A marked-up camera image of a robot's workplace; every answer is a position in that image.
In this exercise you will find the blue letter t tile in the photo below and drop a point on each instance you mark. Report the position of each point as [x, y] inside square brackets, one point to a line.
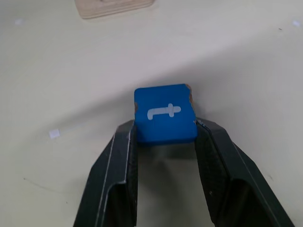
[165, 113]

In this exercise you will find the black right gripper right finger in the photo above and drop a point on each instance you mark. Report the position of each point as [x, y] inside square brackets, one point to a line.
[234, 179]

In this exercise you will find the light wooden letter tray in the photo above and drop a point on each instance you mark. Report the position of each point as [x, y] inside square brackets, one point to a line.
[113, 7]

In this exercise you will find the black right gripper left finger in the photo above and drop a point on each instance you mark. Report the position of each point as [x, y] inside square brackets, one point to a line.
[111, 179]

